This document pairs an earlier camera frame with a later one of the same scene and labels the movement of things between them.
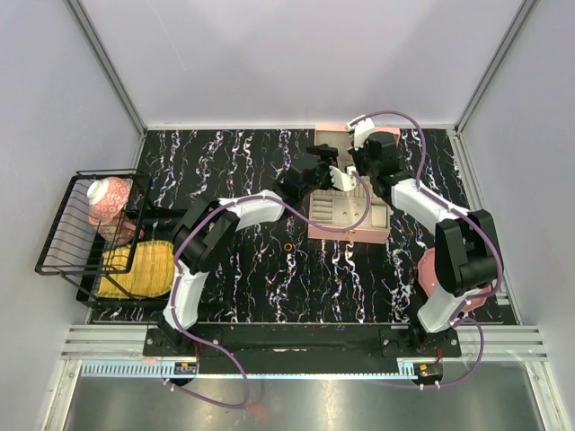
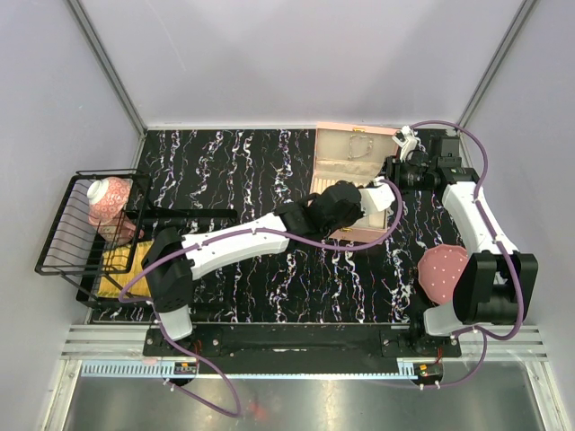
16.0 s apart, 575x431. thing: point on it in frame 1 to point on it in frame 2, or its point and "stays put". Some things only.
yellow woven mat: [153, 272] stays put
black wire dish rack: [92, 241] stays put
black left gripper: [327, 156] to [357, 215]
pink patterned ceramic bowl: [107, 197] stays put
